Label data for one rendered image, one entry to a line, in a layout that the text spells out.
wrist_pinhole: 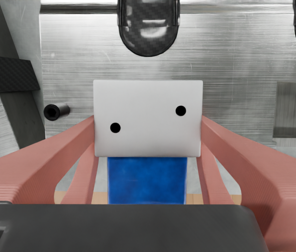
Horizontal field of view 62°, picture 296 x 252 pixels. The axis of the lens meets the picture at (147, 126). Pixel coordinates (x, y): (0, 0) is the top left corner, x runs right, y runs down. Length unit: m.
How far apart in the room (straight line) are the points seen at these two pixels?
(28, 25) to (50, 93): 0.12
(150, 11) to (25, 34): 0.15
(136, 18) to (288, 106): 0.13
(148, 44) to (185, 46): 0.02
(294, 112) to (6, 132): 0.23
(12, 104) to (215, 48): 0.17
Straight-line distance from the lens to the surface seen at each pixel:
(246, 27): 0.17
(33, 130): 0.26
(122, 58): 0.16
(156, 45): 0.17
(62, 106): 0.16
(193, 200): 0.28
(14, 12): 0.30
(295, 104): 0.22
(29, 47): 0.28
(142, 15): 0.17
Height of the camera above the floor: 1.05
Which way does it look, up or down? 81 degrees down
